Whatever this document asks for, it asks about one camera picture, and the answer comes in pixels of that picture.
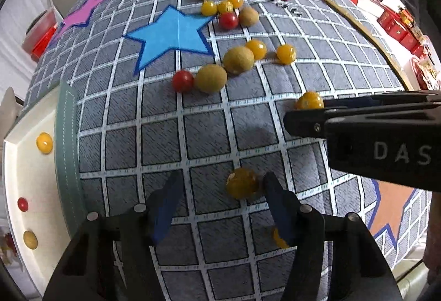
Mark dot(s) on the yellow cherry tomato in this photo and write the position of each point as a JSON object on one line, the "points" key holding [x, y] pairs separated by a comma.
{"points": [[286, 54], [236, 0], [209, 7], [242, 183], [256, 49], [310, 102], [44, 143], [225, 6], [278, 240]]}

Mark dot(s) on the grey checkered star cloth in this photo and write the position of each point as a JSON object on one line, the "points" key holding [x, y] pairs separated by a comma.
{"points": [[206, 135]]}

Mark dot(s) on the white curtain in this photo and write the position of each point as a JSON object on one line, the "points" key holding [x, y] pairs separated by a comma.
{"points": [[13, 29]]}

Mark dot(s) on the red gift box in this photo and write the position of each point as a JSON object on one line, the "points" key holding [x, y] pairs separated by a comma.
{"points": [[396, 24]]}

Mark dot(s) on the beige chair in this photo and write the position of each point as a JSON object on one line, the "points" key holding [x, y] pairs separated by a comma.
{"points": [[8, 108]]}

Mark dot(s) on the red plastic basin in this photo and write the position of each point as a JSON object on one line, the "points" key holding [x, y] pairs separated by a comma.
{"points": [[41, 39]]}

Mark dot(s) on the olive round fruit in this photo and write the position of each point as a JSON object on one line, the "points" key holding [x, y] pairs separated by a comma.
{"points": [[30, 239]]}

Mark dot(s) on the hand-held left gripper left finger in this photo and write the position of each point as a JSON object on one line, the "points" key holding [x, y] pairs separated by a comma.
{"points": [[165, 215]]}

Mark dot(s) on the white cardboard tray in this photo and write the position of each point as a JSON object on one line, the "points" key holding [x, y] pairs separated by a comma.
{"points": [[31, 177]]}

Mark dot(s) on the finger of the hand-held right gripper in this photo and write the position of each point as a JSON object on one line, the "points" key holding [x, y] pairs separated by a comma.
{"points": [[303, 123], [406, 98]]}

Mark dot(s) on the curved wooden strip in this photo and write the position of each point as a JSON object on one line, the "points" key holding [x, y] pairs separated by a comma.
{"points": [[365, 35]]}

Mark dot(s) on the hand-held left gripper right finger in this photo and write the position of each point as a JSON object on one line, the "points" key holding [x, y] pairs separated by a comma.
{"points": [[280, 218]]}

